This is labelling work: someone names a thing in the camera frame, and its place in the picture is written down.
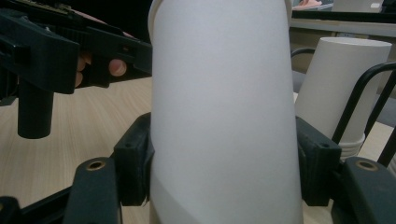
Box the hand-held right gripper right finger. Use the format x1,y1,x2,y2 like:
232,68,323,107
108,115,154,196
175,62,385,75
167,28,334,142
294,116,343,207

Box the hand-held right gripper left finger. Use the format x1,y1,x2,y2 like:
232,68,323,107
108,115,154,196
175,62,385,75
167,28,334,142
112,112,156,207

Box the dark wire cup holder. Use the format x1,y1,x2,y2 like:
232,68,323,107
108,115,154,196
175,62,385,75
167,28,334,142
290,46,396,175

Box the stack of white paper cups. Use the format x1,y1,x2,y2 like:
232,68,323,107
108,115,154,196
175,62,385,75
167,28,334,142
293,36,393,161

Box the single white paper cup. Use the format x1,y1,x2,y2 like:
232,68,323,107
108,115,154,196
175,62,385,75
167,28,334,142
148,0,305,224

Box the pink cloth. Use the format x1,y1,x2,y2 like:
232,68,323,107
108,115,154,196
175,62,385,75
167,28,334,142
291,0,324,11

